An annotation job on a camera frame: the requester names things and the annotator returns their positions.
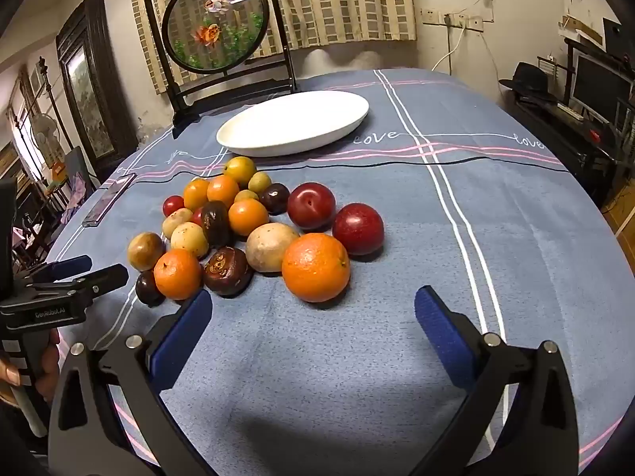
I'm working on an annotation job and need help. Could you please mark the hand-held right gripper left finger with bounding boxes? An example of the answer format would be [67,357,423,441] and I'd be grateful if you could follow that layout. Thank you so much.
[48,288,219,476]

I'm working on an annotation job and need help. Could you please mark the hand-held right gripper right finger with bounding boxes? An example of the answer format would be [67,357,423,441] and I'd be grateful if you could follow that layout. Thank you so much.
[415,285,581,476]

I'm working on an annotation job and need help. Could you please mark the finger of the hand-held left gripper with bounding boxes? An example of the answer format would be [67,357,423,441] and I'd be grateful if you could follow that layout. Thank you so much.
[31,255,94,284]
[27,264,130,295]

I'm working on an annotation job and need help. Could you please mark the small dark purple plum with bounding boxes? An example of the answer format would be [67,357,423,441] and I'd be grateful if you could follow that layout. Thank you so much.
[259,183,291,215]
[135,270,167,307]

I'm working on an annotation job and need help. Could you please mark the mandarin orange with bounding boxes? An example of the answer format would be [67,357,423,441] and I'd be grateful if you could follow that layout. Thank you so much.
[153,249,204,301]

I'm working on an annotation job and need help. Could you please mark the dark brown water chestnut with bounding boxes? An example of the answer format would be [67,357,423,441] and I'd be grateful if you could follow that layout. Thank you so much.
[203,246,255,298]

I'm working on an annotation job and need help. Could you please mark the pale yellow round fruit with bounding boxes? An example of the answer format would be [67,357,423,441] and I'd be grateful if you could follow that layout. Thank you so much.
[170,223,210,259]

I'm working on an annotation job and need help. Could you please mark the large dark purple mangosteen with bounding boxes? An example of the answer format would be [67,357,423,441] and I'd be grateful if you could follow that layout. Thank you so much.
[201,201,230,249]

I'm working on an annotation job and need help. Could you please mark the smooth yellow-orange fruit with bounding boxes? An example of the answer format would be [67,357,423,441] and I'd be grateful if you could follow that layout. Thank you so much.
[228,199,271,238]
[183,178,210,211]
[223,156,258,186]
[207,175,241,208]

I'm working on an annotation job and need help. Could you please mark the large tan round fruit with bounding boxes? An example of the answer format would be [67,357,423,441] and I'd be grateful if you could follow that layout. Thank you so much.
[245,223,301,273]

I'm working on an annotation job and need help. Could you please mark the dark red plum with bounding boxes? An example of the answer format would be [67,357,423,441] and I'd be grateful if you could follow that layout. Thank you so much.
[287,182,337,231]
[332,203,386,257]

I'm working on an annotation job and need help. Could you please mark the large orange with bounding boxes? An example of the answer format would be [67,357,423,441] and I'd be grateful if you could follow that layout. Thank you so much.
[282,233,351,304]

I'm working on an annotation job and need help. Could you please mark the white oval plate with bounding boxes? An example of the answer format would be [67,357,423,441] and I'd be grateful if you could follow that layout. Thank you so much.
[216,90,370,158]

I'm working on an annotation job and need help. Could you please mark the person's left hand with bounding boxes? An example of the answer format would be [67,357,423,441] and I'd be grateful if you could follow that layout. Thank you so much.
[0,331,61,398]

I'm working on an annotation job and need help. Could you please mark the purple cloth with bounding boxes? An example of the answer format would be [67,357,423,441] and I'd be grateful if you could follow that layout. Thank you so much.
[62,186,92,224]

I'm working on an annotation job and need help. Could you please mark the smartphone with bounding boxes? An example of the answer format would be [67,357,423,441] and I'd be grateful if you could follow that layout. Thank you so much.
[82,173,136,228]

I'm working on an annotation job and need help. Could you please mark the blue-grey striped tablecloth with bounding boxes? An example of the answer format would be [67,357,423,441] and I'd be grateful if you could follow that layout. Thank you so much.
[42,68,635,476]

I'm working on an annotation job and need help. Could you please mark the white standing fan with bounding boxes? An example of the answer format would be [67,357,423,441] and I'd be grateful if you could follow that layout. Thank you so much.
[29,111,61,164]

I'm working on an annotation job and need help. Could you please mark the dark wood framed painting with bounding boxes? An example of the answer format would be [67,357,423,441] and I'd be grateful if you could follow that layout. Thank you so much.
[56,0,139,172]

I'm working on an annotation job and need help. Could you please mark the black desk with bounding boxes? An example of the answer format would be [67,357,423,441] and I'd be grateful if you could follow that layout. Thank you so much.
[501,35,635,209]

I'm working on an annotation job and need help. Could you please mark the black hat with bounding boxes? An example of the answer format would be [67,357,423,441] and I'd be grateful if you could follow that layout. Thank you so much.
[498,62,557,106]

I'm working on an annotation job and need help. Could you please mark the computer monitor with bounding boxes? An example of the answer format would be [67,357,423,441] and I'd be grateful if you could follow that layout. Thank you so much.
[570,54,635,121]

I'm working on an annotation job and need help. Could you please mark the brown cardboard piece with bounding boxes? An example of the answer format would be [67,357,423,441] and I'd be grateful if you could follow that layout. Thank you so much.
[560,15,603,43]

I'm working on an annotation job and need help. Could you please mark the black speaker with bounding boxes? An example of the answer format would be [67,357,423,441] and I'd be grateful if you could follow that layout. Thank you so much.
[602,17,624,55]

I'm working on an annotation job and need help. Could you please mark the beige checked curtain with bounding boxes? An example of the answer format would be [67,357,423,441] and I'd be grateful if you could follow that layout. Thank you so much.
[126,0,418,95]

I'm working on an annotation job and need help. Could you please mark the white power cable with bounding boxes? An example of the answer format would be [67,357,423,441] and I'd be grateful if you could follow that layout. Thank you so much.
[431,22,467,73]

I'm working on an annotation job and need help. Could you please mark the white wall power sockets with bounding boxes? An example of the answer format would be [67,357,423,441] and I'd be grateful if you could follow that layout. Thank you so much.
[421,7,484,31]

